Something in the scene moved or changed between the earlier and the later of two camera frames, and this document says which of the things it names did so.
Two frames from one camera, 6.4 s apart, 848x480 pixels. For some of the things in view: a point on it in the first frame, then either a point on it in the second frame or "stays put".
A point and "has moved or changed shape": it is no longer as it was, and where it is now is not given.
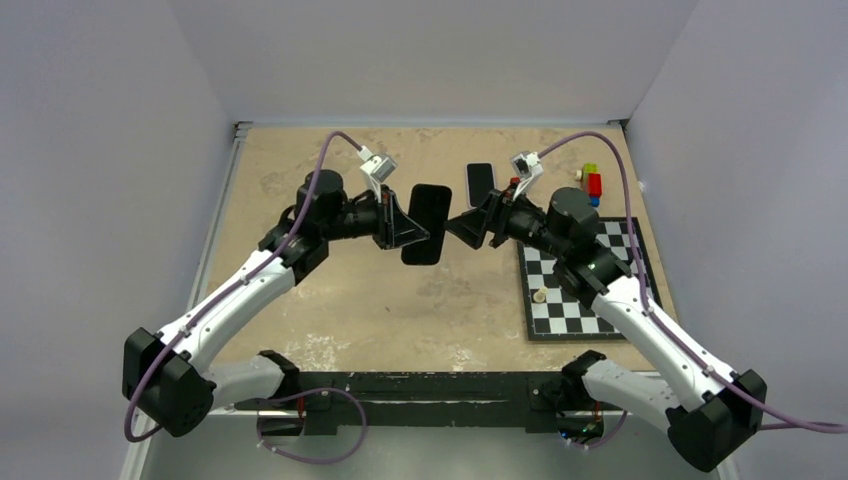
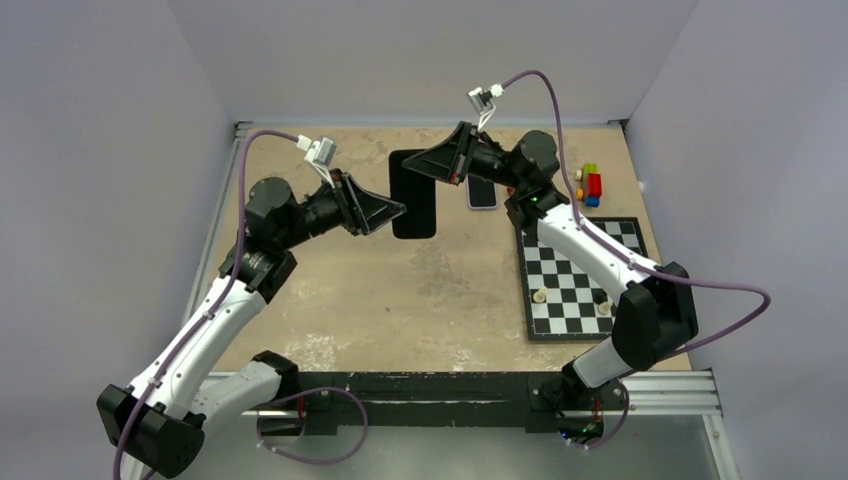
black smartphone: x=429 y=205 has moved or changed shape
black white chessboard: x=554 y=312 stays put
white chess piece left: x=539 y=296 stays put
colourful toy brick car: x=591 y=178 stays put
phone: x=480 y=181 stays put
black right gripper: x=493 y=216 -> x=444 y=160
